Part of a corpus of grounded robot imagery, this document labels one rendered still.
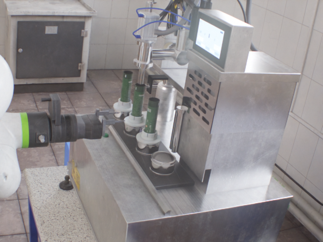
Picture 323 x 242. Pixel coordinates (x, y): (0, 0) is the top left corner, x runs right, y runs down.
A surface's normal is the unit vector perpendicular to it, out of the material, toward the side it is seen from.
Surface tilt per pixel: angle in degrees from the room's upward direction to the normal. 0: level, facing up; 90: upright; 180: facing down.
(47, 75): 90
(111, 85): 0
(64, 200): 0
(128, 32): 90
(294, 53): 90
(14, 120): 29
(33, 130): 64
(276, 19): 90
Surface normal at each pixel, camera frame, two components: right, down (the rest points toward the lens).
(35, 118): 0.29, -0.61
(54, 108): 0.41, 0.07
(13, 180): 0.91, 0.20
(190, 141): -0.91, 0.05
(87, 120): 0.09, -0.89
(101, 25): 0.39, 0.44
